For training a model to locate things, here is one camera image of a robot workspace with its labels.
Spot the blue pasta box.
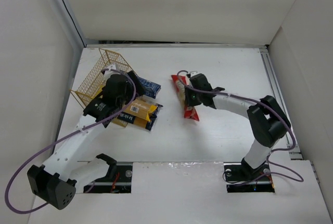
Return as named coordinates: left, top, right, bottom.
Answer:
left=138, top=77, right=161, bottom=99

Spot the red spaghetti bag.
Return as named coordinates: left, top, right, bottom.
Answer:
left=171, top=74, right=200, bottom=121

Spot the yellow pasta bag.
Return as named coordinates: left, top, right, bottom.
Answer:
left=124, top=99, right=157, bottom=122

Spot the dark blue spaghetti bag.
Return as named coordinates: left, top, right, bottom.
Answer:
left=111, top=112, right=157, bottom=131

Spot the blue-topped spaghetti bag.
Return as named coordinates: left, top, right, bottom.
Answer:
left=152, top=103, right=163, bottom=118

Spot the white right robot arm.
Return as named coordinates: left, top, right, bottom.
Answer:
left=185, top=73, right=291, bottom=177

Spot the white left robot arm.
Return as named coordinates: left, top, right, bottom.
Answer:
left=27, top=68, right=145, bottom=210

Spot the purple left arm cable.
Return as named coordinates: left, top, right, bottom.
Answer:
left=4, top=68, right=137, bottom=214

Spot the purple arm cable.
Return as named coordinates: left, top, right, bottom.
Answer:
left=4, top=68, right=137, bottom=214
left=176, top=70, right=304, bottom=183

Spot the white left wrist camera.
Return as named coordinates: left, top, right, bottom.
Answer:
left=101, top=64, right=118, bottom=76

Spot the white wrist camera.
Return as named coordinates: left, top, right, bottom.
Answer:
left=101, top=64, right=118, bottom=76
left=186, top=71, right=198, bottom=78

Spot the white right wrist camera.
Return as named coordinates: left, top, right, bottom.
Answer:
left=186, top=71, right=198, bottom=78

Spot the gold wire mesh shelf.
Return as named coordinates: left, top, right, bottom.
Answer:
left=69, top=48, right=138, bottom=128

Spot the aluminium frame post left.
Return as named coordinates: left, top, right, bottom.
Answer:
left=54, top=0, right=87, bottom=48

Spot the aluminium frame rail right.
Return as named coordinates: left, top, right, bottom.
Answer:
left=259, top=46, right=303, bottom=160

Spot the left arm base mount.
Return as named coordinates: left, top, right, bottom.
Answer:
left=83, top=163, right=133, bottom=194

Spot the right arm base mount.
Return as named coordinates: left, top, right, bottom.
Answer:
left=222, top=163, right=275, bottom=193

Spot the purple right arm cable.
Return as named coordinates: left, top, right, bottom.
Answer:
left=176, top=70, right=304, bottom=183

